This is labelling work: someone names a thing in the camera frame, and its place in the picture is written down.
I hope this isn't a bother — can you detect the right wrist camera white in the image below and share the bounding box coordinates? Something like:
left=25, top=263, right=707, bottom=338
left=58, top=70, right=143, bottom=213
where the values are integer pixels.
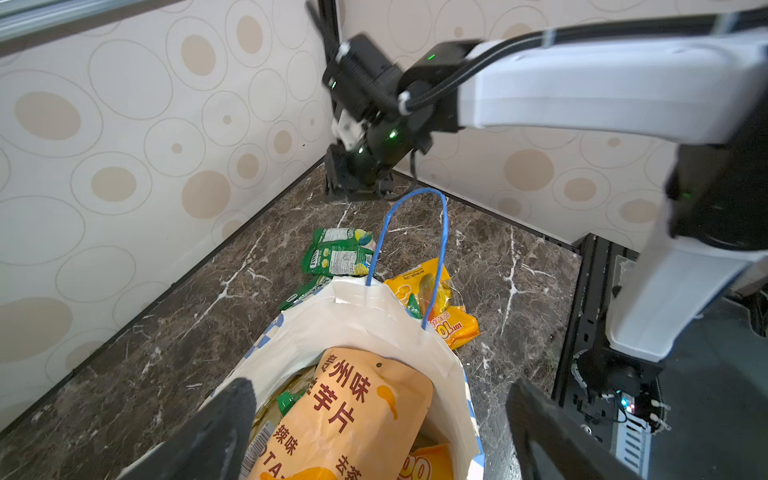
left=331, top=110, right=364, bottom=151

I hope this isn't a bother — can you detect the yellow gummy candy bag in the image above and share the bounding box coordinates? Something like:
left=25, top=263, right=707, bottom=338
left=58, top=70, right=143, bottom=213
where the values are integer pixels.
left=385, top=258, right=480, bottom=350

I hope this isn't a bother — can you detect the green Fox's candy bag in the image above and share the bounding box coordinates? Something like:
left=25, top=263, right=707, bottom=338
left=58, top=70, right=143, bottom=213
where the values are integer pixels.
left=301, top=227, right=376, bottom=277

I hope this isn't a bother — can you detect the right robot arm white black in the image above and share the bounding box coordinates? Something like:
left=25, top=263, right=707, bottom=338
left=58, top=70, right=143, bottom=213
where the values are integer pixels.
left=314, top=7, right=767, bottom=364

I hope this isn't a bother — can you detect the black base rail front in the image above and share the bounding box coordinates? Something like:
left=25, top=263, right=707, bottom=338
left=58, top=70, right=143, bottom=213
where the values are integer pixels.
left=553, top=234, right=767, bottom=479

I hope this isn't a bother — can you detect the blue checkered paper bag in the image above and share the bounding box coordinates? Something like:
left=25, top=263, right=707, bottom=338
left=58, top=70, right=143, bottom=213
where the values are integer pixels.
left=116, top=187, right=486, bottom=480

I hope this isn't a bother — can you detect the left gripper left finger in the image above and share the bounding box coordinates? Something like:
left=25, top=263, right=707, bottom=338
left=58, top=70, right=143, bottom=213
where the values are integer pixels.
left=120, top=378, right=256, bottom=479

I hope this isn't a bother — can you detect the orange potato chips bag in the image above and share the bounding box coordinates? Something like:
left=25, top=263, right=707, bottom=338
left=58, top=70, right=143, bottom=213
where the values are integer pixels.
left=250, top=347, right=434, bottom=479

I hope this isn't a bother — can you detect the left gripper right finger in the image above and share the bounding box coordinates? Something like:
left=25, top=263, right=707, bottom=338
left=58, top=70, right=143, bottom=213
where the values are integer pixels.
left=506, top=378, right=639, bottom=479

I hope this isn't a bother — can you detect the aluminium rail left wall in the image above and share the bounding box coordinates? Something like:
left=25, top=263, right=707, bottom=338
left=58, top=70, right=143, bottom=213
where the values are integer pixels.
left=1, top=0, right=138, bottom=42

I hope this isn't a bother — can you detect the black frame post right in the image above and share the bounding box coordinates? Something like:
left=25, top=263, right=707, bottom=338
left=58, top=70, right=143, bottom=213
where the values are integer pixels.
left=305, top=0, right=341, bottom=65

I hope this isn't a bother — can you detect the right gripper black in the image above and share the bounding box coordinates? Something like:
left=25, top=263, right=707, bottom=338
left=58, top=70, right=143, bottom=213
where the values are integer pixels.
left=324, top=140, right=399, bottom=201

